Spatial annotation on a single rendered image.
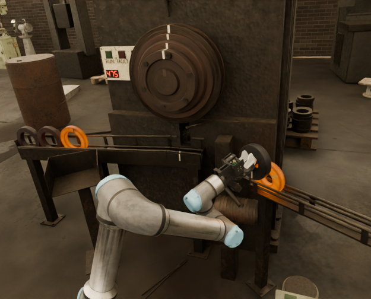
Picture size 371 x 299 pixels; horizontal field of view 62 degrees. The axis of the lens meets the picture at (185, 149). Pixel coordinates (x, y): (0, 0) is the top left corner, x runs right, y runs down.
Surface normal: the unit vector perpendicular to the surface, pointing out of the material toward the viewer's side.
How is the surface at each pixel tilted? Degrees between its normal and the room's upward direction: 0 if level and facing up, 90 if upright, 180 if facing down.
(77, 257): 0
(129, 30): 90
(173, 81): 90
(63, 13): 90
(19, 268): 0
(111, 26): 90
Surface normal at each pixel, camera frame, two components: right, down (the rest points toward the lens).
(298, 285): -0.07, -0.89
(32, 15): -0.33, 0.45
